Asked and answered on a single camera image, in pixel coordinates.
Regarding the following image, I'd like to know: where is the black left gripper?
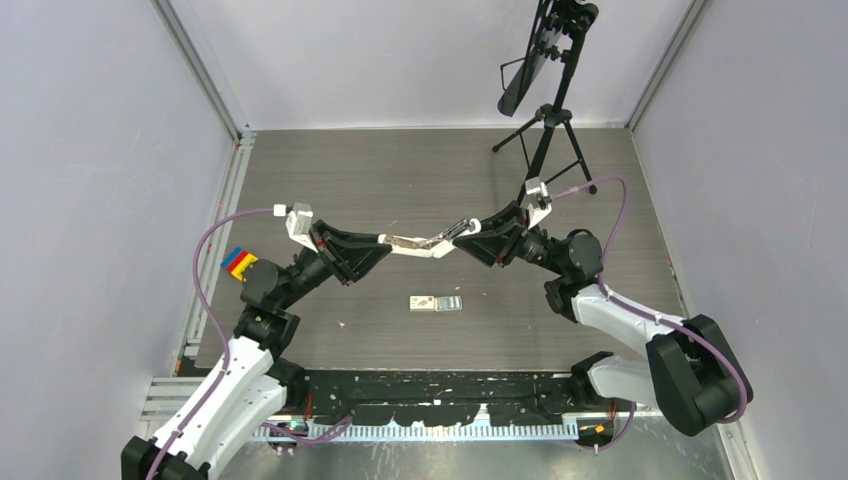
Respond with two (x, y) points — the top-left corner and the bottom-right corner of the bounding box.
(276, 219), (387, 310)

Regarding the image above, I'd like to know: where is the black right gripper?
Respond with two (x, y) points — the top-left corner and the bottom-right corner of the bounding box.
(455, 199), (569, 276)

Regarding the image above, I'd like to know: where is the white stapler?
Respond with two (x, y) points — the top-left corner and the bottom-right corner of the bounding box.
(378, 218), (482, 259)

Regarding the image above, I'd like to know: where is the white staple box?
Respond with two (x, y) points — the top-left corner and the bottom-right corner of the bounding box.
(409, 296), (437, 312)

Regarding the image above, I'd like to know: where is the staple box tray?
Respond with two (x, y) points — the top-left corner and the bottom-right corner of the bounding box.
(435, 296), (463, 312)

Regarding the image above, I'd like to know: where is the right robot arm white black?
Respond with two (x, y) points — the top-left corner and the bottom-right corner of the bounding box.
(450, 203), (754, 436)

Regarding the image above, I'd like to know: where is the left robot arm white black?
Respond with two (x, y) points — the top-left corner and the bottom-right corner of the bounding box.
(120, 221), (392, 479)

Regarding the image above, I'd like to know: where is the yellow green colourful block toy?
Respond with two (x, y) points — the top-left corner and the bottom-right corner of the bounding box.
(220, 247), (259, 282)

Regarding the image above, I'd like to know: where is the black tripod stand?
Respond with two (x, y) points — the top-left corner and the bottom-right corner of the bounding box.
(491, 13), (598, 245)

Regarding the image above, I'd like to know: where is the black tablet on tripod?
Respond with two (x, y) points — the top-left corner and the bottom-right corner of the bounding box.
(497, 0), (599, 117)

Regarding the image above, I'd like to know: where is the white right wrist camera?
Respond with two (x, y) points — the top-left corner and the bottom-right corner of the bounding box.
(524, 177), (552, 228)

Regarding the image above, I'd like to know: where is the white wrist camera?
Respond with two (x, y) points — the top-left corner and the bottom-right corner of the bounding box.
(524, 177), (552, 228)
(285, 203), (317, 252)

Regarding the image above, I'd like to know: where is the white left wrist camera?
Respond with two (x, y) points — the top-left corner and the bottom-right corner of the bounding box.
(285, 203), (317, 252)

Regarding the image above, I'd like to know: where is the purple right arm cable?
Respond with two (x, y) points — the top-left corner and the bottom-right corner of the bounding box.
(549, 175), (750, 455)

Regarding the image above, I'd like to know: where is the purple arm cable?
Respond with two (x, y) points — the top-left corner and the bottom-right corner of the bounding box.
(142, 207), (356, 480)
(549, 175), (750, 455)

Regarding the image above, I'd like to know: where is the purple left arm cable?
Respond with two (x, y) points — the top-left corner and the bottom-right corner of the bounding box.
(142, 207), (356, 480)

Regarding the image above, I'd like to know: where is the aluminium cable duct rail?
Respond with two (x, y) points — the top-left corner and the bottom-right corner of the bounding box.
(251, 421), (584, 444)

